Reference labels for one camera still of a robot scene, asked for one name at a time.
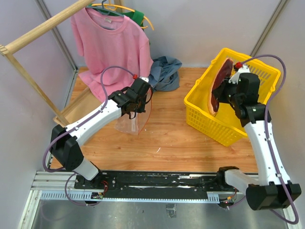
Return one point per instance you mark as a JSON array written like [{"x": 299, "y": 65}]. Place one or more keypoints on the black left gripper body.
[{"x": 141, "y": 106}]

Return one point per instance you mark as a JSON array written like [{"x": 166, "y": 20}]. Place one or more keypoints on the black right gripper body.
[{"x": 227, "y": 93}]

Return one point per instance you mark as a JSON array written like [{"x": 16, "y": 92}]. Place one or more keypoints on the clear orange zip top bag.
[{"x": 135, "y": 126}]

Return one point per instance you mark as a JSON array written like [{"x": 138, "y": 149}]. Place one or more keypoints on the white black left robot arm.
[{"x": 66, "y": 141}]

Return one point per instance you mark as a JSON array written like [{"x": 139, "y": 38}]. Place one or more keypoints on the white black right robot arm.
[{"x": 262, "y": 143}]

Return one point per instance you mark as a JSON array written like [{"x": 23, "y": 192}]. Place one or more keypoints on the blue crumpled cloth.
[{"x": 164, "y": 76}]

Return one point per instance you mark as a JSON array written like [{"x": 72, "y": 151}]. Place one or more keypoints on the yellow plastic shopping basket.
[{"x": 220, "y": 122}]

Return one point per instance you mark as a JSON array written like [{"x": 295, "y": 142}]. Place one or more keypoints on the pink t-shirt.
[{"x": 113, "y": 47}]

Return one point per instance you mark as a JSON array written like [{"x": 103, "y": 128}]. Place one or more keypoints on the green shirt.
[{"x": 136, "y": 16}]

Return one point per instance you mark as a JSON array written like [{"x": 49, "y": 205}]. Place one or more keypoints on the grey clothes hanger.
[{"x": 104, "y": 11}]

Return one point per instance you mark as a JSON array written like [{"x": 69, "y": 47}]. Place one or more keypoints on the yellow clothes hanger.
[{"x": 118, "y": 10}]

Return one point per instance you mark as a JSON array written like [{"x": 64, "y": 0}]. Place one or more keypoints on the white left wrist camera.
[{"x": 146, "y": 79}]

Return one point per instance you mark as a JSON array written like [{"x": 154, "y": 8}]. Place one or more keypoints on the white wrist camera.
[
  {"x": 146, "y": 79},
  {"x": 235, "y": 78}
]

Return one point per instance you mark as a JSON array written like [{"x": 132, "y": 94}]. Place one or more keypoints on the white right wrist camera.
[{"x": 235, "y": 78}]

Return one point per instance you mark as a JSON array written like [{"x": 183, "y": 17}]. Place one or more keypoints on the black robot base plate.
[{"x": 153, "y": 185}]

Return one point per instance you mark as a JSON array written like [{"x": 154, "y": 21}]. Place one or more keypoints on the aluminium rail frame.
[{"x": 227, "y": 199}]

